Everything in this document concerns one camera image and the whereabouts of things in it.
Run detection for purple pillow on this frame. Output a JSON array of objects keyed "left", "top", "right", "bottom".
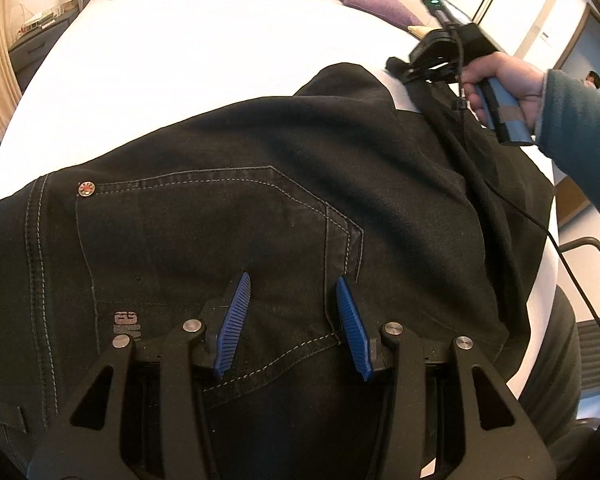
[{"left": 339, "top": 0, "right": 422, "bottom": 30}]

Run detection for right hand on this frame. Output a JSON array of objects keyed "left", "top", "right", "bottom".
[{"left": 462, "top": 52, "right": 545, "bottom": 130}]

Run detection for dark grey nightstand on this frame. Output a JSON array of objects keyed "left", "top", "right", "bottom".
[{"left": 8, "top": 9, "right": 79, "bottom": 92}]

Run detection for teal sleeved right forearm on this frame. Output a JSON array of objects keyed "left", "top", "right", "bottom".
[{"left": 534, "top": 70, "right": 600, "bottom": 213}]

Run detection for black office chair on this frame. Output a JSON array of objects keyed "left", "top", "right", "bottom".
[{"left": 517, "top": 235, "right": 600, "bottom": 476}]

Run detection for yellow pillow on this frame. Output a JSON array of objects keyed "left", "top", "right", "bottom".
[{"left": 407, "top": 25, "right": 434, "bottom": 40}]

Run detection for black denim pants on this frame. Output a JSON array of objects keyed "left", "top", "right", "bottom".
[{"left": 0, "top": 64, "right": 572, "bottom": 479}]

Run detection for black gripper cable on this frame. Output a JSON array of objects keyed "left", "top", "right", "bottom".
[{"left": 427, "top": 24, "right": 600, "bottom": 356}]

